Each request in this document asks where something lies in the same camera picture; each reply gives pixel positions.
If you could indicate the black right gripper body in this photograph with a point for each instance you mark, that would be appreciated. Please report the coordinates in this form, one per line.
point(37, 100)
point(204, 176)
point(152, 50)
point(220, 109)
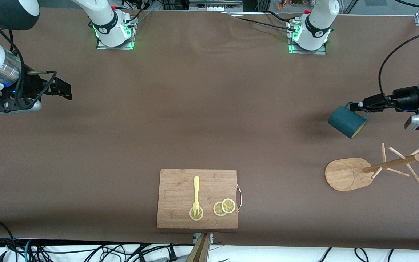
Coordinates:
point(31, 86)

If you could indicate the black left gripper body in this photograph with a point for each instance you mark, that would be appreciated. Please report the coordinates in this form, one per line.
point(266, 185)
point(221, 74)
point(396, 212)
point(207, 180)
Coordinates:
point(404, 97)

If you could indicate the teal mug yellow inside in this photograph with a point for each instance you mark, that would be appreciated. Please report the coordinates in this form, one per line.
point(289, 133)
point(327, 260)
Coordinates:
point(342, 122)

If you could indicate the wooden mug rack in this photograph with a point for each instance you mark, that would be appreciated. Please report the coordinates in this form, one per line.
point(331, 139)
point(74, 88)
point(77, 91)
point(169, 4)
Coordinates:
point(344, 174)

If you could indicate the brown table cover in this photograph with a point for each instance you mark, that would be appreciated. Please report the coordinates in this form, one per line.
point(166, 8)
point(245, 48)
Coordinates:
point(209, 109)

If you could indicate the wooden cutting board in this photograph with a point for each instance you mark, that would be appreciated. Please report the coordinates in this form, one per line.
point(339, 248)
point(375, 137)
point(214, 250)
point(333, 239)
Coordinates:
point(176, 196)

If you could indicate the yellow plastic fork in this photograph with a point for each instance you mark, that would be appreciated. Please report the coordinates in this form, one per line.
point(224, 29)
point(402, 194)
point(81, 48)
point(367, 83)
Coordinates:
point(196, 189)

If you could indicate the lemon slice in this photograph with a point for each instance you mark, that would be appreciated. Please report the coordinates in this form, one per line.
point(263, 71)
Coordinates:
point(217, 210)
point(196, 218)
point(228, 206)

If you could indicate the grey power strip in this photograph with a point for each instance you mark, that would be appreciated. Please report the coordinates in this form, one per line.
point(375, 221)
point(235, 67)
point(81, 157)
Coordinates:
point(215, 5)

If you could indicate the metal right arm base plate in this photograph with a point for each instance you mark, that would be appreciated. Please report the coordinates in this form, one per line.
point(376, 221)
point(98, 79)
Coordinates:
point(122, 47)

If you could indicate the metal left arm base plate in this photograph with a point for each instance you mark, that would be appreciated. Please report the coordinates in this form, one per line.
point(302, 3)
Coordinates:
point(315, 52)

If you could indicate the metal clamp bracket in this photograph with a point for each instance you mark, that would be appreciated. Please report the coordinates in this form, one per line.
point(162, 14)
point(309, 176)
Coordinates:
point(195, 238)

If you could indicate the wooden camera post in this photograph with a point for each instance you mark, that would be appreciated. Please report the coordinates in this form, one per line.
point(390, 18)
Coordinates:
point(200, 251)

